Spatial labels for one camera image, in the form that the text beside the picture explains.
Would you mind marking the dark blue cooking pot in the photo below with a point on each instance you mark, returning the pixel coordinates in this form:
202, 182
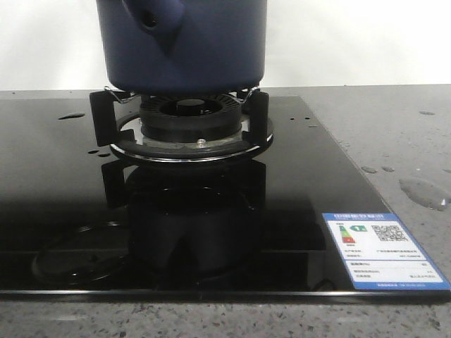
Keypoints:
183, 47

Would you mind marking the black metal pot support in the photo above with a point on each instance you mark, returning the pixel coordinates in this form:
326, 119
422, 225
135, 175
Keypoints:
125, 138

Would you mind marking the black round gas burner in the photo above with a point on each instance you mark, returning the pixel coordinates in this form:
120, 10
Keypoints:
189, 118

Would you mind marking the black glass gas cooktop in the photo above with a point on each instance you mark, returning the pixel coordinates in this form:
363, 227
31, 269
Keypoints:
78, 224

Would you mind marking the blue white energy label sticker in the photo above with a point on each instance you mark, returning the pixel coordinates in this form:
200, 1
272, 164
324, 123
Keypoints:
380, 254

